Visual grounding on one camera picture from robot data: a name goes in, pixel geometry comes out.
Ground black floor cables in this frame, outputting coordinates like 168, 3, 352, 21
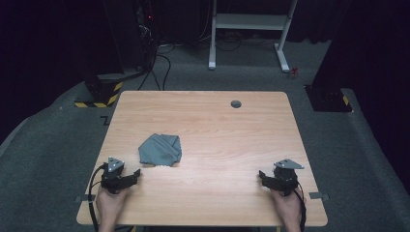
136, 42, 177, 92

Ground dark equipment rack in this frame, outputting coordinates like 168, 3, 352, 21
134, 0, 160, 71

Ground grey tape strip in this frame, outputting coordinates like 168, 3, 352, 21
74, 193, 97, 203
308, 191, 331, 201

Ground grey cloth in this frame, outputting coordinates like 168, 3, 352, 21
138, 132, 183, 168

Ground black yellow striped stand base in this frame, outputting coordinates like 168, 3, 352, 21
74, 73, 124, 109

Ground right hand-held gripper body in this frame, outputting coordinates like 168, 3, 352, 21
274, 159, 305, 196

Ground person's left hand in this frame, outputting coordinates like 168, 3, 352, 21
96, 187, 130, 221

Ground person's right hand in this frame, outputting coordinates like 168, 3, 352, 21
270, 188, 304, 223

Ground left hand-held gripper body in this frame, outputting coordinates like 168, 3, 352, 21
101, 157, 126, 195

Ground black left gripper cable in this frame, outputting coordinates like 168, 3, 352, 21
88, 163, 109, 232

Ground white metal stand frame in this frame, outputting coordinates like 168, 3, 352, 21
207, 0, 299, 73

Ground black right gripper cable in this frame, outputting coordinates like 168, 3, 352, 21
291, 182, 308, 232

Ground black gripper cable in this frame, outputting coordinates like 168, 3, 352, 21
88, 163, 109, 232
291, 182, 308, 232

